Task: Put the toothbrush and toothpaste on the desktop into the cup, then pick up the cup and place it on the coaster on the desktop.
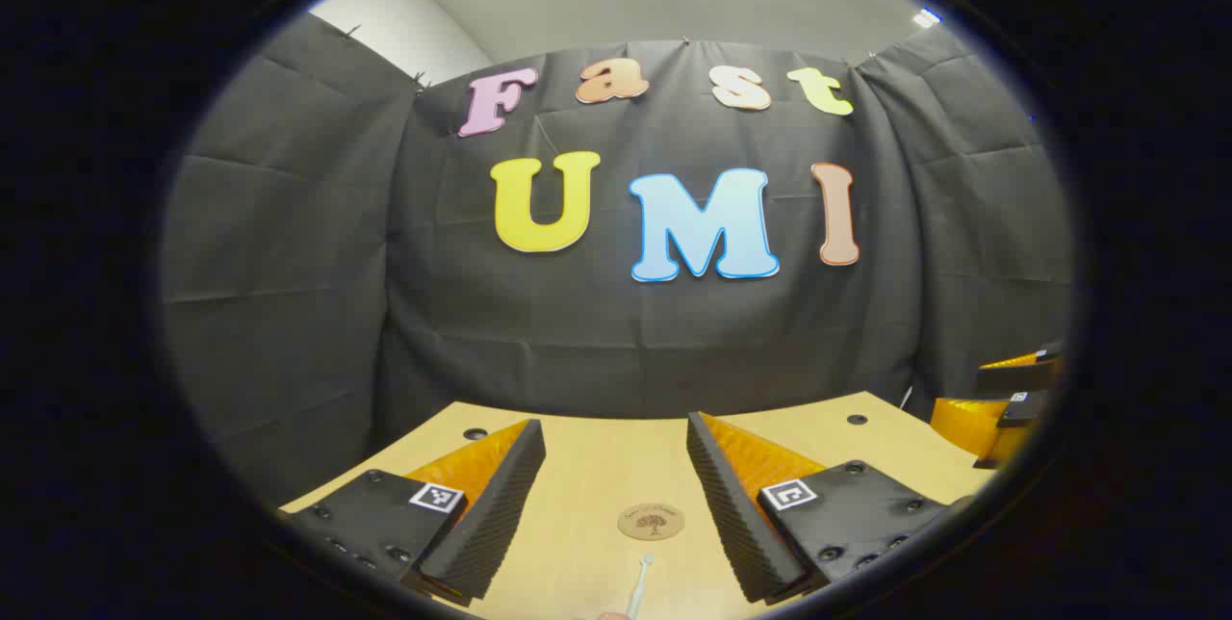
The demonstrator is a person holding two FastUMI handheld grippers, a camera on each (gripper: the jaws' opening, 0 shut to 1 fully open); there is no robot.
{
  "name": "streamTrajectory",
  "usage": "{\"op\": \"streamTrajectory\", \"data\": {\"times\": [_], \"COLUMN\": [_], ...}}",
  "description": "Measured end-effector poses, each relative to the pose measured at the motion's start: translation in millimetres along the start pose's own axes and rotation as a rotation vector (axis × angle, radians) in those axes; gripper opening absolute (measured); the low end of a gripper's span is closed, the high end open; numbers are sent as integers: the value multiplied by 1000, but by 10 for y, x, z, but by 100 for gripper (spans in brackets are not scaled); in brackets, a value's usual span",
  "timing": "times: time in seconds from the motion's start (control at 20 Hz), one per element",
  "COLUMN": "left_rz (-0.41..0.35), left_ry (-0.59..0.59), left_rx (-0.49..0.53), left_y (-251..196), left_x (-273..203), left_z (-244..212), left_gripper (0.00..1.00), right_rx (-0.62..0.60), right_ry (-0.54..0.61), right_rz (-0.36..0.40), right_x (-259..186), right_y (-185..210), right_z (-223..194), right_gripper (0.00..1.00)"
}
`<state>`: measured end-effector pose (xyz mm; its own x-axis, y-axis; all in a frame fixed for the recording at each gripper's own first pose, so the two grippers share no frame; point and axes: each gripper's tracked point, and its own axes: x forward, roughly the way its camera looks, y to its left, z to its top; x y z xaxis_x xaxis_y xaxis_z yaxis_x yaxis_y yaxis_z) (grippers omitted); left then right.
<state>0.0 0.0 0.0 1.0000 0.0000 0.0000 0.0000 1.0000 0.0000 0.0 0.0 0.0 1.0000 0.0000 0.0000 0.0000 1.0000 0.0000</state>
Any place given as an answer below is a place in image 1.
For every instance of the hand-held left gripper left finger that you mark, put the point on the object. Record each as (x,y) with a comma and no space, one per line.
(491,514)

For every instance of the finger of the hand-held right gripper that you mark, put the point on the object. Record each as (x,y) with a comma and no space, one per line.
(967,423)
(1011,377)

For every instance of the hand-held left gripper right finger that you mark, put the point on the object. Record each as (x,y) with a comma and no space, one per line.
(731,514)

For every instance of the round cork coaster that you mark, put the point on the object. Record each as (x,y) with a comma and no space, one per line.
(652,522)

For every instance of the pale blue toothbrush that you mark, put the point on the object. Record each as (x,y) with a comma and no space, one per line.
(640,586)

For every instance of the light wooden desktop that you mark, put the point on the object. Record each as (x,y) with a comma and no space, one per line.
(597,466)

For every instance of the small ceiling light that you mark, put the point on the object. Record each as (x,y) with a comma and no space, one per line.
(926,18)

